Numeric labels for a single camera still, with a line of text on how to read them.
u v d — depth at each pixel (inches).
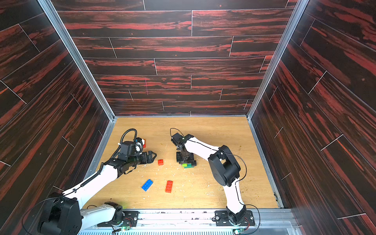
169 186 32.8
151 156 30.2
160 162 36.7
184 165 35.4
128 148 25.6
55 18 27.3
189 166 35.8
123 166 24.2
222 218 28.8
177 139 29.7
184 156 31.0
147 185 33.0
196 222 28.9
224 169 20.3
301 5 26.0
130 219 28.8
